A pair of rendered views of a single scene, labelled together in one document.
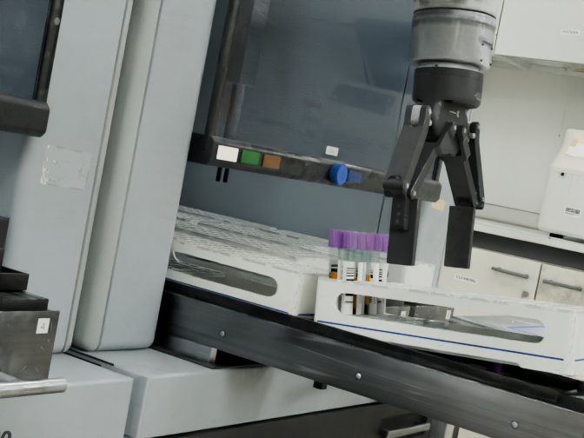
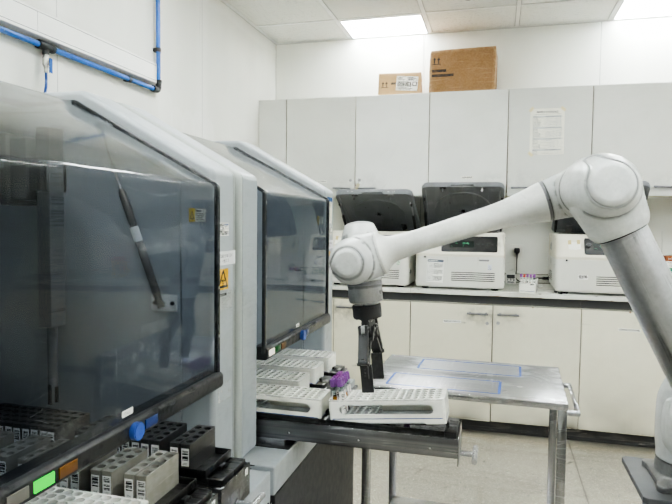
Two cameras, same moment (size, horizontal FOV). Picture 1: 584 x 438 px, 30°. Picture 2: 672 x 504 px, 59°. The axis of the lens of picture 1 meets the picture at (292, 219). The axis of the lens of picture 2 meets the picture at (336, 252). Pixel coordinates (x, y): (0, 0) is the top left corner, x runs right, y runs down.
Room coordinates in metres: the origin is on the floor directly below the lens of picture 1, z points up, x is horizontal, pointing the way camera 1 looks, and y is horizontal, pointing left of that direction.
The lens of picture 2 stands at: (-0.23, 0.43, 1.33)
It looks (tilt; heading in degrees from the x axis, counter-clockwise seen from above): 3 degrees down; 341
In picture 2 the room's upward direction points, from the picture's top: 1 degrees clockwise
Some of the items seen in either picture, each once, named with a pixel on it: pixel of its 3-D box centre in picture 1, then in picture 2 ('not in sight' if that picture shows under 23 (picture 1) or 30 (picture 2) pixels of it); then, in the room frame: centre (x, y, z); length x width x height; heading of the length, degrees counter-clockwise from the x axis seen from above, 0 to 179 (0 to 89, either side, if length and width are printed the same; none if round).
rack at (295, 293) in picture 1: (221, 272); (273, 400); (1.33, 0.07, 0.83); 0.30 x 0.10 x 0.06; 56
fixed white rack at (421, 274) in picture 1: (339, 264); (291, 360); (1.78, -0.09, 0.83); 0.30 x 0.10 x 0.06; 56
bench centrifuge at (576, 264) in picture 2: not in sight; (598, 236); (2.83, -2.37, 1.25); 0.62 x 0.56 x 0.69; 146
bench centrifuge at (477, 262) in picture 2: not in sight; (462, 234); (3.30, -1.66, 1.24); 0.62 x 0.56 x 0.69; 147
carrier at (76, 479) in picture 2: not in sight; (95, 470); (0.95, 0.50, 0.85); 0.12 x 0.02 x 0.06; 147
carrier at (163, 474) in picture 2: not in sight; (158, 479); (0.88, 0.39, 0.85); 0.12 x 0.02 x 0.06; 147
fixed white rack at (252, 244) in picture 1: (226, 258); (258, 383); (1.52, 0.08, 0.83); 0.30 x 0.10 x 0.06; 56
